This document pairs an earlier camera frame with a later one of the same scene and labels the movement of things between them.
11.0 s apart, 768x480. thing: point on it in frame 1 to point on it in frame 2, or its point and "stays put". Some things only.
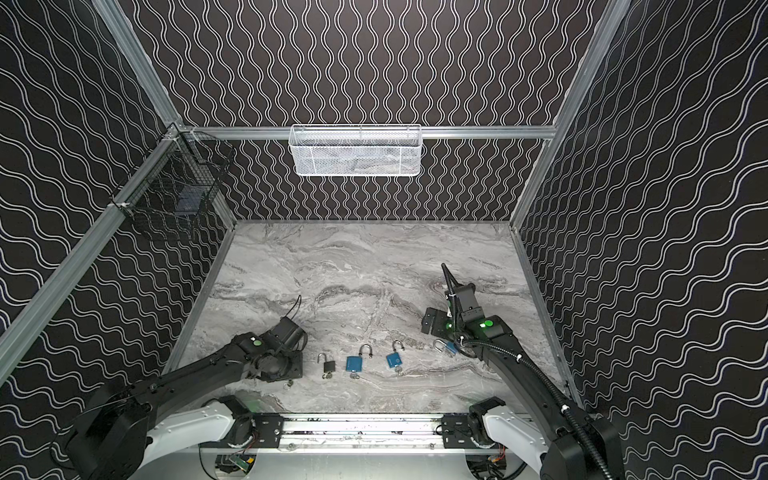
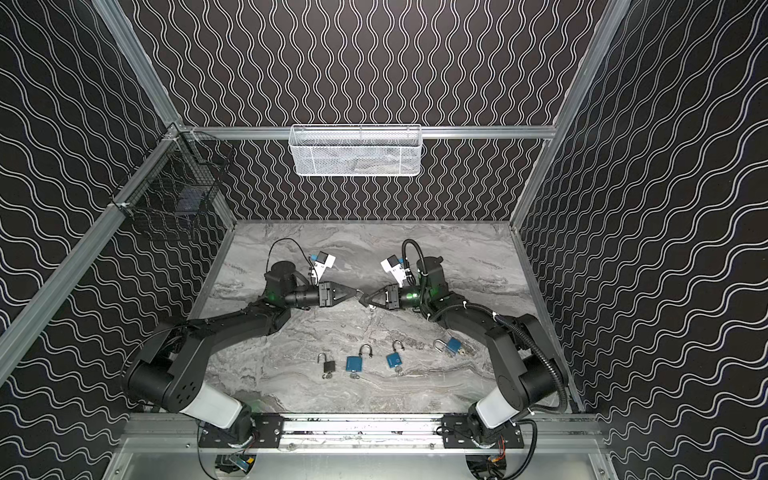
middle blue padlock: (394, 358) stays put
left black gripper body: (294, 335) to (324, 294)
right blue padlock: (449, 346) stays put
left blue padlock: (355, 363) stays put
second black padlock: (328, 365) stays put
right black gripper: (454, 297) to (390, 296)
